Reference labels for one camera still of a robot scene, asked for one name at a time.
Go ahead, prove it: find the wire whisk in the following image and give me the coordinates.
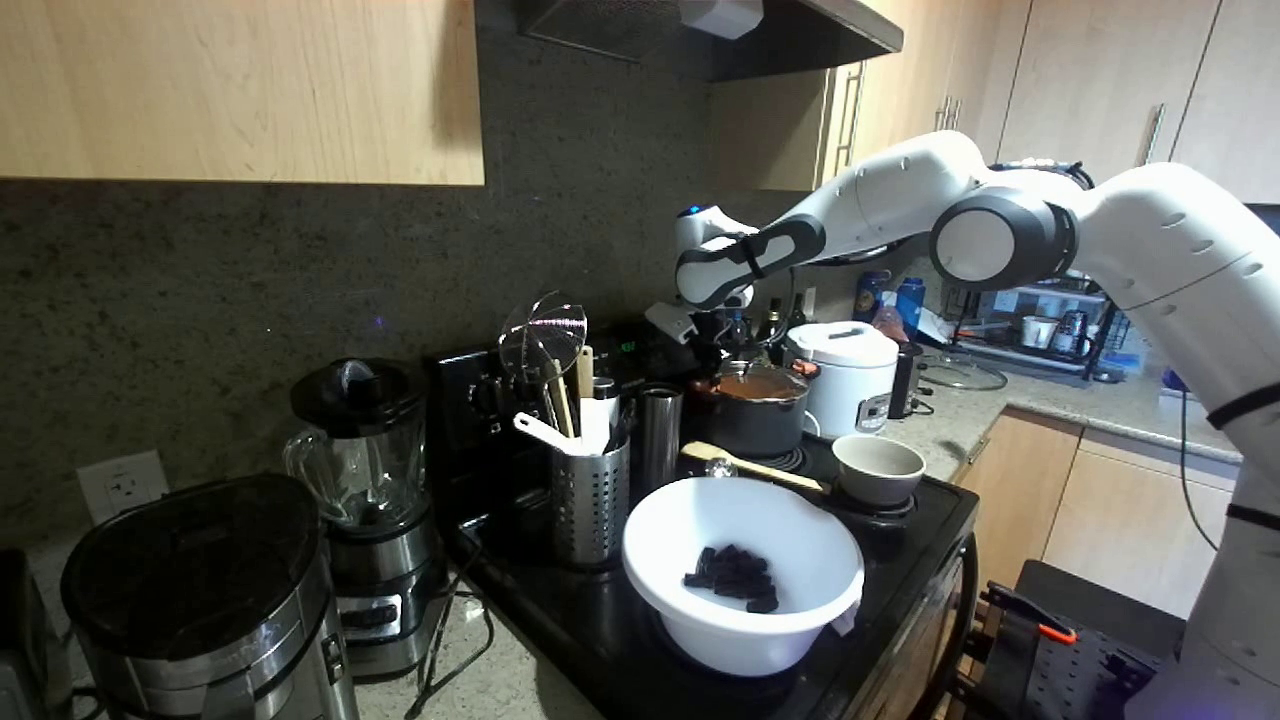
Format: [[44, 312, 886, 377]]
[[497, 294, 592, 393]]

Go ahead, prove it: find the black stove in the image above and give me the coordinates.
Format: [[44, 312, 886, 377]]
[[424, 298, 983, 720]]

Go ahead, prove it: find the white plastic spoon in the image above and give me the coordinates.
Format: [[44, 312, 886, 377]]
[[512, 412, 599, 456]]

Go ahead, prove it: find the wooden spatula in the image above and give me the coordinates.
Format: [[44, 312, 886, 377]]
[[681, 441, 823, 494]]

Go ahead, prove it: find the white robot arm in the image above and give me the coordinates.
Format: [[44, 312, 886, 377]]
[[677, 128, 1280, 720]]

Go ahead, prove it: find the dark pot with red handles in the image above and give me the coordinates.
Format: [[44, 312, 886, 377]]
[[690, 361, 810, 460]]

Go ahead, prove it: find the stainless steel tumbler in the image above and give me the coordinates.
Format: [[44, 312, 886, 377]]
[[638, 383, 685, 484]]

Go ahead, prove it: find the black steel slow cooker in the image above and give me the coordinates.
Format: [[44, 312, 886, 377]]
[[62, 476, 357, 720]]

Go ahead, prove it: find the black blender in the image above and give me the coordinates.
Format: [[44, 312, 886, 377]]
[[284, 358, 446, 683]]

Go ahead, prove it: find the white wall outlet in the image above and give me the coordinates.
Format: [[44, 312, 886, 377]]
[[77, 449, 170, 526]]

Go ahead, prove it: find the black equipment cart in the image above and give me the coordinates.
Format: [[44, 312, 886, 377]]
[[954, 562, 1183, 720]]

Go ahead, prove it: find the dish rack with dishes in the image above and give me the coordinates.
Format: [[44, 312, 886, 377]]
[[955, 278, 1122, 381]]

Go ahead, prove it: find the white rice cooker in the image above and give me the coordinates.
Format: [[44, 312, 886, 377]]
[[788, 320, 902, 441]]

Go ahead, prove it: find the dark blueberries pile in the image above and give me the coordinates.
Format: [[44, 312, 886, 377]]
[[685, 546, 779, 613]]

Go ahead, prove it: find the large white mixing bowl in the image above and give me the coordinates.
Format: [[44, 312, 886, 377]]
[[623, 476, 869, 682]]

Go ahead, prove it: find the perforated steel utensil holder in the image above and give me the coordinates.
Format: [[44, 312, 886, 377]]
[[554, 446, 634, 570]]

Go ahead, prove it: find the small grey bowl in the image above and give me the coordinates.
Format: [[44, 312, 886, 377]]
[[834, 432, 925, 508]]

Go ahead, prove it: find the black range hood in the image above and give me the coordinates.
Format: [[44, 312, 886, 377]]
[[515, 0, 904, 81]]

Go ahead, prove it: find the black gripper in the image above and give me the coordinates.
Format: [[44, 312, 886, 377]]
[[685, 306, 755, 361]]

